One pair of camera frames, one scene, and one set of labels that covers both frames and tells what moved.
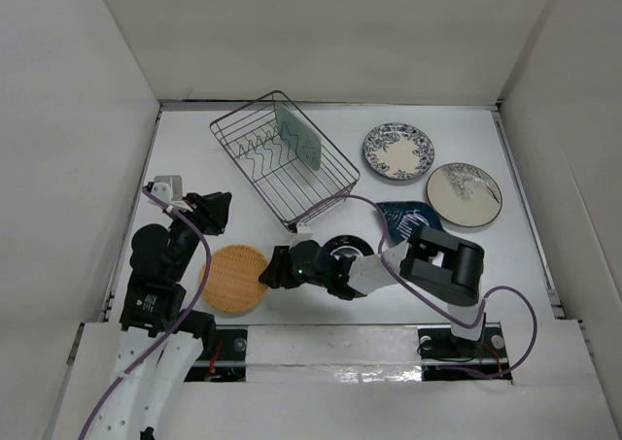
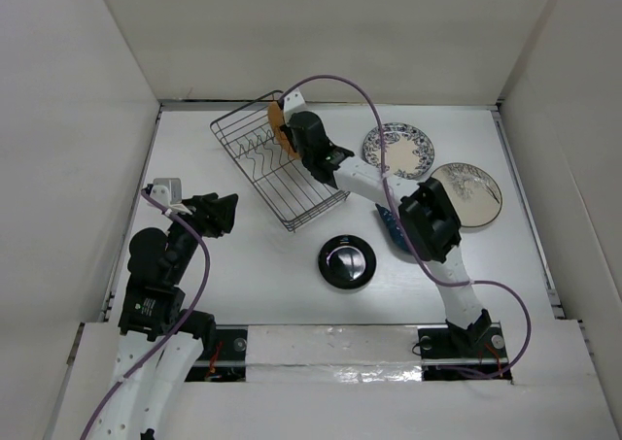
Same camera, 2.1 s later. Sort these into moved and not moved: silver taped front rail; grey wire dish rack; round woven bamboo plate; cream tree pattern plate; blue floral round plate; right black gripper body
Moved: round woven bamboo plate; right black gripper body
Not moved: blue floral round plate; grey wire dish rack; silver taped front rail; cream tree pattern plate
